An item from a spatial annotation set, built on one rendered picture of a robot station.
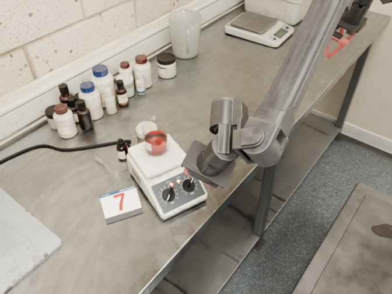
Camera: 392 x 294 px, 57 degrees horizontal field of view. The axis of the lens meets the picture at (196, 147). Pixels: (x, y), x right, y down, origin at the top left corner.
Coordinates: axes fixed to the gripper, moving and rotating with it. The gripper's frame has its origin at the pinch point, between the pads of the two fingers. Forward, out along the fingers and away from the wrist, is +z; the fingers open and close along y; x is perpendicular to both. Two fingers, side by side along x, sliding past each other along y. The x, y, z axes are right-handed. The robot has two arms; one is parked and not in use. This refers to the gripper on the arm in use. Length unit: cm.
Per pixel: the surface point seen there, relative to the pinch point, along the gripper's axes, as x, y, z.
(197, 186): -0.2, -2.1, 7.3
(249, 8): -108, 6, 50
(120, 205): 11.3, 12.4, 12.8
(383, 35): -129, -59, 41
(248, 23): -89, 4, 40
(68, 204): 16.0, 23.9, 18.6
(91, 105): -14.5, 35.4, 27.5
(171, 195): 5.0, 2.7, 6.9
